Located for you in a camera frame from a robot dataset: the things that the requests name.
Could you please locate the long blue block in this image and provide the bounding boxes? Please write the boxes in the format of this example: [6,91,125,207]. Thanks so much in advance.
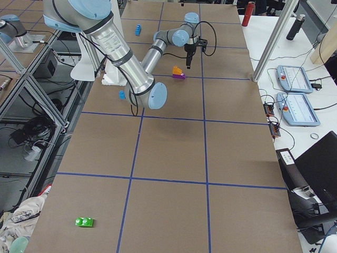
[135,24,142,36]

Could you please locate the red cylinder bottle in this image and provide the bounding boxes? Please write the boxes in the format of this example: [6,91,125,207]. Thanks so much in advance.
[242,1,255,27]

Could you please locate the black cylinder bottle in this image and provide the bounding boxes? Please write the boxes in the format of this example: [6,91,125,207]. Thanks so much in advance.
[286,14,305,41]

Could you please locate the aluminium frame post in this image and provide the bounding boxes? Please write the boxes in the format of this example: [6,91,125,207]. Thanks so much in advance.
[252,0,299,83]

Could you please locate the purple trapezoid block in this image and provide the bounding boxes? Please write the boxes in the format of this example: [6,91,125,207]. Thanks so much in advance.
[172,73,186,80]

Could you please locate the small blue block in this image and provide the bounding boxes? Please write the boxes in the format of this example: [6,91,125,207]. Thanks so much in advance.
[118,90,126,100]

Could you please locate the teach pendant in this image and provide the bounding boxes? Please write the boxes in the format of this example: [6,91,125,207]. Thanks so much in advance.
[275,92,321,127]
[276,65,313,94]

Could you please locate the green double block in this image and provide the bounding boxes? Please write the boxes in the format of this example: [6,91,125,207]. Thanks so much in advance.
[75,217,94,228]

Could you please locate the near teach pendant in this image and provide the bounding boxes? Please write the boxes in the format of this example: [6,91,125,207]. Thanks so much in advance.
[275,92,321,127]

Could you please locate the white central pedestal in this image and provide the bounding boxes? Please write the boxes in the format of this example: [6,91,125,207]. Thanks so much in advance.
[71,0,137,87]

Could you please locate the black laptop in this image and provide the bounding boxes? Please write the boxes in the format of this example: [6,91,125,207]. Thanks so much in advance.
[276,131,336,244]

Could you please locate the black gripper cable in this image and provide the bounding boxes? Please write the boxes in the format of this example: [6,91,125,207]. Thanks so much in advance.
[163,21,217,59]

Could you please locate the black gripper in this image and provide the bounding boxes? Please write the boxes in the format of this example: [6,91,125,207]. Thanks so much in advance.
[184,36,207,69]

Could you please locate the orange trapezoid block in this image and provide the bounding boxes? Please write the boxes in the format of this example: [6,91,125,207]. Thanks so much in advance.
[172,65,183,75]

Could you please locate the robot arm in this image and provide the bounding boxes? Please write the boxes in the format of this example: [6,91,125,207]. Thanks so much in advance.
[43,1,207,110]
[1,14,45,53]

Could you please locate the far teach pendant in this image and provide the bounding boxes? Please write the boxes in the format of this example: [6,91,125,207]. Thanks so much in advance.
[276,65,313,94]

